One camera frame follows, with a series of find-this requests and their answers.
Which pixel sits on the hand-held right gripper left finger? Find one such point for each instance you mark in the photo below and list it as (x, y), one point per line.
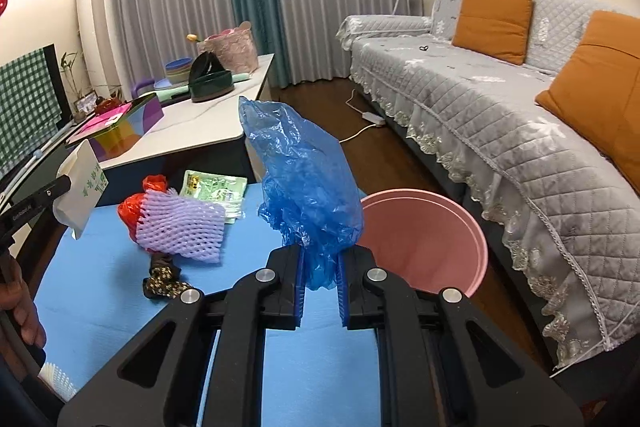
(300, 287)

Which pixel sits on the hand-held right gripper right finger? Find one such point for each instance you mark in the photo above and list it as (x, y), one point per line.
(342, 292)

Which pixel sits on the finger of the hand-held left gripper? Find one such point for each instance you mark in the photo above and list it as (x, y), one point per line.
(40, 196)

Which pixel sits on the white paper packet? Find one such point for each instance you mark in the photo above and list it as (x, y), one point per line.
(80, 197)

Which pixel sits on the red plastic bag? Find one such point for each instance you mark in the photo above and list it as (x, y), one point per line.
(131, 207)

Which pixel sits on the pink plastic bucket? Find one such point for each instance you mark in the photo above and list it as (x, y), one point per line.
(425, 237)

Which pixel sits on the blue plastic bag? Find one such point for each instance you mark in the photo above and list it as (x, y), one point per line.
(305, 177)

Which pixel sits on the green printed packet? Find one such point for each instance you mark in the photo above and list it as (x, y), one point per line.
(215, 189)

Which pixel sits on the purple foam net sleeve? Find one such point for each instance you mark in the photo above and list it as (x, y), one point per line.
(180, 224)

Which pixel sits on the clear bubble wrap piece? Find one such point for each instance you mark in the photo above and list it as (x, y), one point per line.
(57, 379)

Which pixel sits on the person's left hand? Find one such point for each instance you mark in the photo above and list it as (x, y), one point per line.
(27, 317)

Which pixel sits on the green checkered cloth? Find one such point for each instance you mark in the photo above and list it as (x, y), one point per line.
(25, 107)

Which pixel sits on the multicoloured box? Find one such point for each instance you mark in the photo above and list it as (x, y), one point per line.
(115, 137)

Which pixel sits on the red teapot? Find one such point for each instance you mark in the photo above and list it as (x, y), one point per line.
(107, 107)

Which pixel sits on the black television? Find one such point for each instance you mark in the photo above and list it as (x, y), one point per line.
(55, 77)

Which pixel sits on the blue folding table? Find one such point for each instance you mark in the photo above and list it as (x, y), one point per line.
(100, 322)

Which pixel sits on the bamboo plant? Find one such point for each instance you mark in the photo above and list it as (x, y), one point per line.
(71, 74)

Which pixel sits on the purple plastic container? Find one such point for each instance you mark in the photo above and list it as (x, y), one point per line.
(142, 88)

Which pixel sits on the mint green tray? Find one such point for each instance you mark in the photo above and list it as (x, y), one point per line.
(170, 94)

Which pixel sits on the white standing air conditioner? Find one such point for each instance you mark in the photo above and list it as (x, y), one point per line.
(97, 32)

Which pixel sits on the white coffee table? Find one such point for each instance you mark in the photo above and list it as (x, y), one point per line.
(200, 127)

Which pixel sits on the white power strip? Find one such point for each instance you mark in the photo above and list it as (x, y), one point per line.
(373, 118)

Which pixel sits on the stack of coloured bowls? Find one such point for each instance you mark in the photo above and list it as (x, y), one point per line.
(178, 71)

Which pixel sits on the red heart decoration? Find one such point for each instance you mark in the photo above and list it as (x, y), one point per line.
(3, 3)

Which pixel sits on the dark green basin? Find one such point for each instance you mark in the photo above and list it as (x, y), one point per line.
(212, 88)

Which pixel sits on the grey quilted sofa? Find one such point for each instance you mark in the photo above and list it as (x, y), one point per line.
(475, 117)

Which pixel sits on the yellow flower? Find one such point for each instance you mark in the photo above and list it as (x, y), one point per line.
(192, 38)

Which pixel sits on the pink lace basket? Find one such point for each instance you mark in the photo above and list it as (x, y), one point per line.
(235, 52)

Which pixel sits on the orange cushion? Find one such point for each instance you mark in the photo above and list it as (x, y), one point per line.
(600, 92)
(492, 24)

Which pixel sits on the photo frame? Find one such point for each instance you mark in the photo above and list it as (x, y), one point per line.
(86, 102)

